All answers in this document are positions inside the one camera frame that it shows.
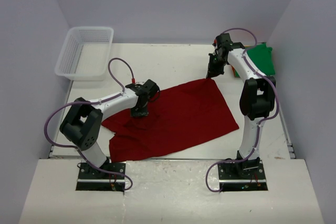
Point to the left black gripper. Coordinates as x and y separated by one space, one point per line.
142 113

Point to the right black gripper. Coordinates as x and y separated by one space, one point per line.
212 72

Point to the red t shirt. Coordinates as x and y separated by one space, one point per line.
184 116

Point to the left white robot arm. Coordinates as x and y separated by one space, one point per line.
81 125

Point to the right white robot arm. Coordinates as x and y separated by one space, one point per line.
256 102

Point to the green folded t shirt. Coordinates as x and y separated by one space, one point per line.
261 56

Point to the white plastic basket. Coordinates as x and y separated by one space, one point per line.
85 53

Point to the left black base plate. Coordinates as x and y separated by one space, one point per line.
90 179

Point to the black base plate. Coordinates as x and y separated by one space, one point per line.
244 176
90 179

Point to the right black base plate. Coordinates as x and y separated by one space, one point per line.
244 176

